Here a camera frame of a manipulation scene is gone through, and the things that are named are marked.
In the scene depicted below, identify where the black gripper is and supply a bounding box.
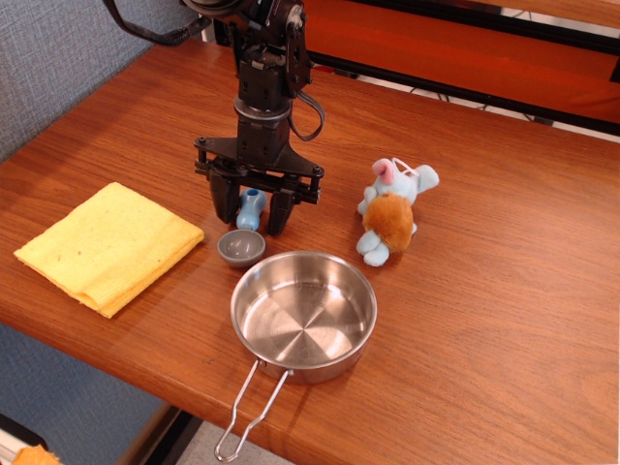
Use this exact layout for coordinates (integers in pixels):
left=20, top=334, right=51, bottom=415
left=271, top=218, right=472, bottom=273
left=195, top=118, right=325, bottom=235

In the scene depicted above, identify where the blue handled grey spoon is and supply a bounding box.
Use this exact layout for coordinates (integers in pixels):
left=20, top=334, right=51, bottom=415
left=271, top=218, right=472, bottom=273
left=217, top=189, right=267, bottom=268

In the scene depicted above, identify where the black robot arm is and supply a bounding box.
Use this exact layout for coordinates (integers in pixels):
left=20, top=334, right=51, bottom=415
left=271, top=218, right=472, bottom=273
left=187, top=1, right=325, bottom=235

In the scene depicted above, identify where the yellow folded cloth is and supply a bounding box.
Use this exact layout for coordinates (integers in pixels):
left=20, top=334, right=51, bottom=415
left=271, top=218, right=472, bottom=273
left=14, top=182, right=204, bottom=319

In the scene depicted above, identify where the blue and brown plush toy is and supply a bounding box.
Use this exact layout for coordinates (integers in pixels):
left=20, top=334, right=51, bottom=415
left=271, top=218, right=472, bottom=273
left=356, top=158, right=440, bottom=267

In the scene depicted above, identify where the orange fuzzy object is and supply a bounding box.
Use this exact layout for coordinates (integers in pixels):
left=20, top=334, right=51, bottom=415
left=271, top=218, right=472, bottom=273
left=13, top=446, right=61, bottom=465

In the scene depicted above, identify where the steel pan with wire handle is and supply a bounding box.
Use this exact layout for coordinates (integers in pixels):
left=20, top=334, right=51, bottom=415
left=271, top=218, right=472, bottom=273
left=214, top=250, right=378, bottom=464

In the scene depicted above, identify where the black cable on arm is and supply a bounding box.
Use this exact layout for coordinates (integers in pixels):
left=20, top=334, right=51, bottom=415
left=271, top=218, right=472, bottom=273
left=102, top=0, right=326, bottom=143

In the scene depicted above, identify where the black metal frame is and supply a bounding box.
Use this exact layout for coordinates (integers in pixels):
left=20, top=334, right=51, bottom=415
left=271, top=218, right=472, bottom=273
left=304, top=1, right=619, bottom=135

